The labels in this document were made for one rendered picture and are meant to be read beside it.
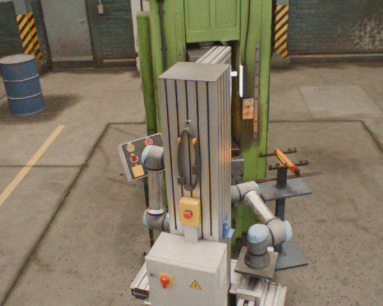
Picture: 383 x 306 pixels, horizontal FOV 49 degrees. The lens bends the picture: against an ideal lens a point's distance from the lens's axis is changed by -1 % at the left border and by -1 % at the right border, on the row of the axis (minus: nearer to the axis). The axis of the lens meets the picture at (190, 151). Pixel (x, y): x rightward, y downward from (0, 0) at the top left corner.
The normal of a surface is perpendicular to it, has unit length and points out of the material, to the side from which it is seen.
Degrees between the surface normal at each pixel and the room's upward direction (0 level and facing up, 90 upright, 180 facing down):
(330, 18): 91
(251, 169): 90
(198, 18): 90
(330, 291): 0
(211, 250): 0
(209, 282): 90
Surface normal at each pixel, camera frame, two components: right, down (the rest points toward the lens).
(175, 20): 0.12, 0.45
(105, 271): -0.04, -0.89
